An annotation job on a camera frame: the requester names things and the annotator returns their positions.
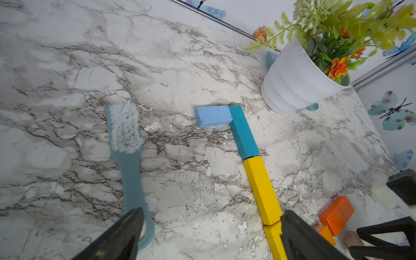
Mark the yellow block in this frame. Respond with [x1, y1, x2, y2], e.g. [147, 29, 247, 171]
[263, 221, 288, 260]
[243, 156, 283, 225]

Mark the teal block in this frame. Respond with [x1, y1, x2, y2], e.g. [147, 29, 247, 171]
[229, 105, 260, 160]

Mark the natural wood printed block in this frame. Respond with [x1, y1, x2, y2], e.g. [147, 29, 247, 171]
[343, 231, 365, 250]

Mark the light blue block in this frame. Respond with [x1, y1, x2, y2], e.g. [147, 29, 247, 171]
[195, 106, 233, 128]

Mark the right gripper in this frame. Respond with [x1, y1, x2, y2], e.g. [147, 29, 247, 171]
[349, 169, 416, 260]

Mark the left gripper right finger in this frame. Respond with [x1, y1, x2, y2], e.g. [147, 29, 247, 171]
[281, 210, 347, 260]

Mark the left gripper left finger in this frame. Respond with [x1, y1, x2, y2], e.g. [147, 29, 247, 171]
[73, 208, 144, 260]

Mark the teal cleaning brush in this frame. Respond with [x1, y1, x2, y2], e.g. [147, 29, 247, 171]
[106, 101, 155, 251]

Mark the amber orange block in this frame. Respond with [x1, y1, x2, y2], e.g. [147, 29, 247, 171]
[314, 225, 336, 246]

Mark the light blue dustpan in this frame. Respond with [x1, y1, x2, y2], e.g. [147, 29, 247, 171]
[266, 51, 319, 111]

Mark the red orange block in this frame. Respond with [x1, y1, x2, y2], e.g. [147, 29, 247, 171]
[319, 196, 355, 236]

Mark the white pot with flowers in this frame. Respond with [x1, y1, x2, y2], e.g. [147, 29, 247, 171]
[246, 1, 416, 115]

